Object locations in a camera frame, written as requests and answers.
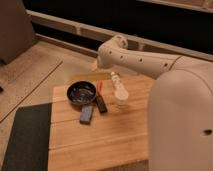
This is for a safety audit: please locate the black rectangular block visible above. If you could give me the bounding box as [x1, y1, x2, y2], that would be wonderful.
[96, 96, 107, 113]

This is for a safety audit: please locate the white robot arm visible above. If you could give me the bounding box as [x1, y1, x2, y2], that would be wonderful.
[98, 35, 213, 171]

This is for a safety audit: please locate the white ceramic cup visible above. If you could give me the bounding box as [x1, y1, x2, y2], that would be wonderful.
[114, 88, 129, 108]

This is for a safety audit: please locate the dark grey mat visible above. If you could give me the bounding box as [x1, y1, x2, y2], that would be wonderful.
[1, 103, 52, 171]

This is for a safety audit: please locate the dark ceramic bowl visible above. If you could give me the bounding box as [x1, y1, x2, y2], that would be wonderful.
[67, 81, 96, 106]

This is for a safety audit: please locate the wooden cutting board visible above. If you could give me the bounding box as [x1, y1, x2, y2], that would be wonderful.
[48, 75, 154, 171]

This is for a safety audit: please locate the blue sponge block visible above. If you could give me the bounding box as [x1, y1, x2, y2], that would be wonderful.
[79, 106, 93, 124]

